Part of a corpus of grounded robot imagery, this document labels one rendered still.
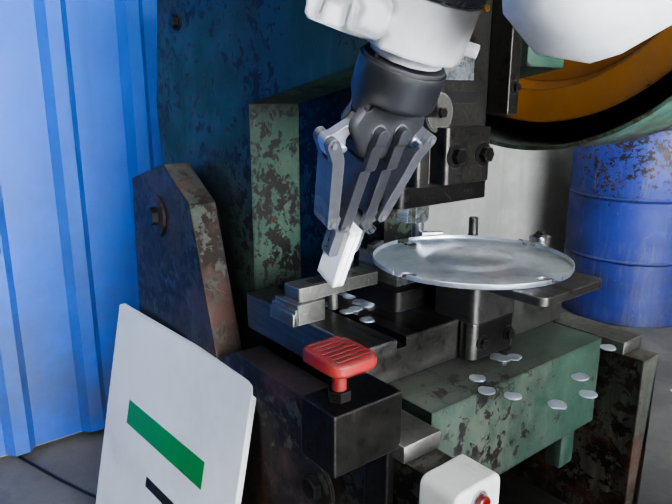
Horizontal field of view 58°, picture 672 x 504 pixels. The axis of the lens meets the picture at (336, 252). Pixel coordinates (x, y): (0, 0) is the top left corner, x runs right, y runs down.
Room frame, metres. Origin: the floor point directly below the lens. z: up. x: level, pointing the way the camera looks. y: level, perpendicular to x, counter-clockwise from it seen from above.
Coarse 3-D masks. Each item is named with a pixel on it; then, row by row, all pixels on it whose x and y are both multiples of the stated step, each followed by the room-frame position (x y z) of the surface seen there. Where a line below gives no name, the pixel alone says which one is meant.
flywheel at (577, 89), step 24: (648, 48) 1.03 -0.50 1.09; (552, 72) 1.20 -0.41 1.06; (576, 72) 1.16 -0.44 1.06; (600, 72) 1.11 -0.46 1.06; (624, 72) 1.06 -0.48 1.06; (648, 72) 1.03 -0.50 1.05; (528, 96) 1.20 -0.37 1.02; (552, 96) 1.16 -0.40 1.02; (576, 96) 1.12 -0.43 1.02; (600, 96) 1.09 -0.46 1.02; (624, 96) 1.05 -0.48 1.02; (648, 96) 1.07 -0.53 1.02; (528, 120) 1.20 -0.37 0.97; (552, 120) 1.16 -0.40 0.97; (576, 120) 1.16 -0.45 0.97
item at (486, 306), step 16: (576, 272) 0.82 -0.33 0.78; (448, 288) 0.84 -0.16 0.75; (528, 288) 0.74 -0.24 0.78; (544, 288) 0.74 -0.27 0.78; (560, 288) 0.74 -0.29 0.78; (576, 288) 0.74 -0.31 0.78; (592, 288) 0.77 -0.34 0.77; (448, 304) 0.84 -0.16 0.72; (464, 304) 0.82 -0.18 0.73; (480, 304) 0.81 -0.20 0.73; (496, 304) 0.84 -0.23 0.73; (512, 304) 0.86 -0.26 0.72; (544, 304) 0.70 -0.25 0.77; (464, 320) 0.82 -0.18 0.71; (480, 320) 0.82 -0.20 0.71; (496, 320) 0.84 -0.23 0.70; (512, 320) 0.86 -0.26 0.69; (464, 336) 0.82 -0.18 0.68; (480, 336) 0.82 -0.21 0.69; (496, 336) 0.84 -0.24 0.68; (512, 336) 0.85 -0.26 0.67; (464, 352) 0.82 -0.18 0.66; (480, 352) 0.82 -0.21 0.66
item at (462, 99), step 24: (480, 24) 0.94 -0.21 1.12; (480, 48) 0.94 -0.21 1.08; (456, 72) 0.91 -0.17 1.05; (480, 72) 0.94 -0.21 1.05; (456, 96) 0.91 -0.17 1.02; (480, 96) 0.95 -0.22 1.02; (432, 120) 0.87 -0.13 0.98; (456, 120) 0.91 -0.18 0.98; (480, 120) 0.95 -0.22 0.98; (456, 144) 0.87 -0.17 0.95; (480, 144) 0.90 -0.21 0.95; (432, 168) 0.88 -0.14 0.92; (456, 168) 0.87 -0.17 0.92; (480, 168) 0.90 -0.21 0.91
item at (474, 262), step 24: (408, 240) 1.00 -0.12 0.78; (432, 240) 1.00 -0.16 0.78; (456, 240) 1.00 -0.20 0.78; (480, 240) 1.00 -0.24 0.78; (504, 240) 1.00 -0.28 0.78; (384, 264) 0.85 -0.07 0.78; (408, 264) 0.85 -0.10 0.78; (432, 264) 0.85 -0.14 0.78; (456, 264) 0.83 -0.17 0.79; (480, 264) 0.83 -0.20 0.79; (504, 264) 0.83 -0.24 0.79; (528, 264) 0.85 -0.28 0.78; (552, 264) 0.85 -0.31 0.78; (480, 288) 0.73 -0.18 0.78; (504, 288) 0.73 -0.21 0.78
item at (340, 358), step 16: (336, 336) 0.63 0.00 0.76; (304, 352) 0.59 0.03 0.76; (320, 352) 0.59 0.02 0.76; (336, 352) 0.59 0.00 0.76; (352, 352) 0.59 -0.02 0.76; (368, 352) 0.59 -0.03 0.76; (320, 368) 0.57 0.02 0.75; (336, 368) 0.56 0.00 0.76; (352, 368) 0.56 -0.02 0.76; (368, 368) 0.57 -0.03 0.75; (336, 384) 0.59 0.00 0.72
